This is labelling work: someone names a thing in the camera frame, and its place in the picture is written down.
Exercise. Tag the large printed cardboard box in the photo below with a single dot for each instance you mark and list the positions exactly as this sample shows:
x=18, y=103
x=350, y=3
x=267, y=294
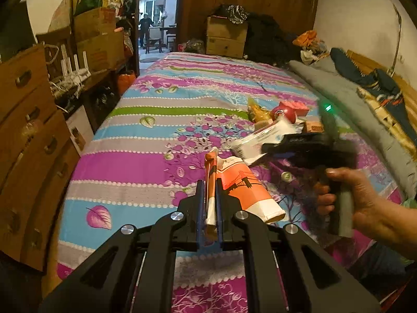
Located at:
x=94, y=22
x=101, y=52

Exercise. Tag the curved metal pole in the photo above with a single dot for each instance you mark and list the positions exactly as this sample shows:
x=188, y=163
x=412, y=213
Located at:
x=397, y=36

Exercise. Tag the orange plastic bag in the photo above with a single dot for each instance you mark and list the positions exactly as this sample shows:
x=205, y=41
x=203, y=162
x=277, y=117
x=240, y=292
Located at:
x=126, y=83

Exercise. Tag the small orange box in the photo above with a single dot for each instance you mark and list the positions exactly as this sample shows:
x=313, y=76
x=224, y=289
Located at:
x=314, y=126

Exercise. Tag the white router with antennas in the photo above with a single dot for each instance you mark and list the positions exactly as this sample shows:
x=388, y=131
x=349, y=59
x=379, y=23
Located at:
x=75, y=68

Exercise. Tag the grey quilt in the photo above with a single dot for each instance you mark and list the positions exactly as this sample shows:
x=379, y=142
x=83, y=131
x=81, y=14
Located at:
x=338, y=91

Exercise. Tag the green plastic bag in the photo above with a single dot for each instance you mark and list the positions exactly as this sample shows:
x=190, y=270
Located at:
x=410, y=202

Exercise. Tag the pink red box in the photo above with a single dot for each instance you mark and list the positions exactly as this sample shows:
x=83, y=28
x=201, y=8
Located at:
x=299, y=108

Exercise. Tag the person's right forearm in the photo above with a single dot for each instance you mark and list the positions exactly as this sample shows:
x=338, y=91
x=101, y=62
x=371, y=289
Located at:
x=402, y=231

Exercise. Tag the orange white carton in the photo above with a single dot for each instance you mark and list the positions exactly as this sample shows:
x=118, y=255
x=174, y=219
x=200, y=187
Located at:
x=241, y=186

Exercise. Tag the orange cloth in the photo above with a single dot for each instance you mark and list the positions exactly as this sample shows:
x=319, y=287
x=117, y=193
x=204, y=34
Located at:
x=306, y=37

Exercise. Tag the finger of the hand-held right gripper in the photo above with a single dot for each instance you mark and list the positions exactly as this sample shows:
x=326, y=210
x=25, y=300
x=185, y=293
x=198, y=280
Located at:
x=277, y=148

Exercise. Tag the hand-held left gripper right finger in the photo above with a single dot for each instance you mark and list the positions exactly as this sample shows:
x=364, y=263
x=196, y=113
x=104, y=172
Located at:
x=218, y=216

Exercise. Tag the yellow navy patterned blanket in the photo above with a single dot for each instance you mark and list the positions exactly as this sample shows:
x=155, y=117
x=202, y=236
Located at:
x=378, y=81

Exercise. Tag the brown paper bag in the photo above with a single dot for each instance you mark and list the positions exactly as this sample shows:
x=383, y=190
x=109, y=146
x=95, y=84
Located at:
x=53, y=52

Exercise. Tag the gold crinkled wrapper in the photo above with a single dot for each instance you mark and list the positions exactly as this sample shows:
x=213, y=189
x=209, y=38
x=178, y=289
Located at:
x=259, y=111

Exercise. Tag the wooden stool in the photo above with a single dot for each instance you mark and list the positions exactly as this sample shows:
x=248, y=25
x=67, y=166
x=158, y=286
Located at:
x=153, y=45

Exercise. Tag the person's right hand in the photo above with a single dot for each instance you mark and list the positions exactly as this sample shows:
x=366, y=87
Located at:
x=365, y=195

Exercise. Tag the dark patterned bag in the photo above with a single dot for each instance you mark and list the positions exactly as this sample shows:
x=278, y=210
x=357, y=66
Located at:
x=194, y=46

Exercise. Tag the white picture box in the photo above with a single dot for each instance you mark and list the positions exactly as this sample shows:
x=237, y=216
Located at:
x=79, y=130

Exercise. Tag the floral striped bed sheet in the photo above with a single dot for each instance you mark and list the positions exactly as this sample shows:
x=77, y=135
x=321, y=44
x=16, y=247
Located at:
x=146, y=156

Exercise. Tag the crumpled silver foil bag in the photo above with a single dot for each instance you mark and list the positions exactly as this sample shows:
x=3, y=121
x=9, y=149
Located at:
x=234, y=13

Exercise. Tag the wooden chest of drawers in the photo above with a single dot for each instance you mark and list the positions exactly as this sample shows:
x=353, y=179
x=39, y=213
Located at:
x=29, y=143

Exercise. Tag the white plastic wrapper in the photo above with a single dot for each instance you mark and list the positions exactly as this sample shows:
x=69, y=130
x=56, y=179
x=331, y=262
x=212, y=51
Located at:
x=257, y=140

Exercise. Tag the black clothes pile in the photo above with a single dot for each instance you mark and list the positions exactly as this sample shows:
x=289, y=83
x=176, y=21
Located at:
x=270, y=39

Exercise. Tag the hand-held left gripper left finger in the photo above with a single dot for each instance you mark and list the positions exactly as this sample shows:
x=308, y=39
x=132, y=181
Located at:
x=200, y=208

